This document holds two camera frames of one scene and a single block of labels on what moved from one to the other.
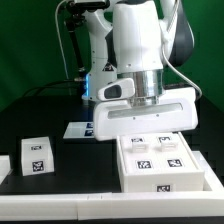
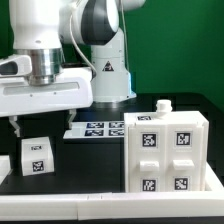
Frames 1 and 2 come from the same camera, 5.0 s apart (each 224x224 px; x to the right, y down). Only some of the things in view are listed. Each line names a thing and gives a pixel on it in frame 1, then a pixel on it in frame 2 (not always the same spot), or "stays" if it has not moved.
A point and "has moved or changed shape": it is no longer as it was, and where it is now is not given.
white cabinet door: [172, 153] has moved or changed shape
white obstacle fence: [118, 205] stays
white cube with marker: [37, 156] stays
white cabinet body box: [157, 162] has moved or changed shape
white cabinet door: [139, 154] has moved or changed shape
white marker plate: [79, 130] stays
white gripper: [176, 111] to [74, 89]
